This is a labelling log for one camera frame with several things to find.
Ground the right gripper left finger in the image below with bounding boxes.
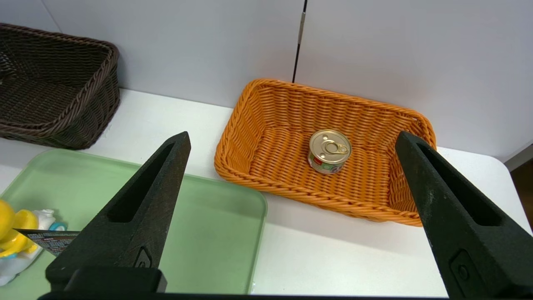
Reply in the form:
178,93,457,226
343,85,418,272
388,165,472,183
46,132,191,292

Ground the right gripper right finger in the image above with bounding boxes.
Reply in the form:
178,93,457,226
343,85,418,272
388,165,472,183
395,131,533,298

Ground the black cosmetic tube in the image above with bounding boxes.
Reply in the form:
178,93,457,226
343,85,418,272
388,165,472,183
15,229,82,257

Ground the yellow duck toy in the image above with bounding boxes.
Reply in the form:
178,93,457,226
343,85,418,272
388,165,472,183
0,200,67,286

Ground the tin can with pull tab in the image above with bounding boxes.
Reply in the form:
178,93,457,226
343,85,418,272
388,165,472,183
307,129,352,175

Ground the orange wicker basket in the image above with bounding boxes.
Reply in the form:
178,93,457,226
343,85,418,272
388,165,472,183
214,78,437,228

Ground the dark brown wicker basket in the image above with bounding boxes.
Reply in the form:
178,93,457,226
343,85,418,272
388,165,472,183
0,23,120,150

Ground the green plastic tray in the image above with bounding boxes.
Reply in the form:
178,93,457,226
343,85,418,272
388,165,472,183
0,149,268,295

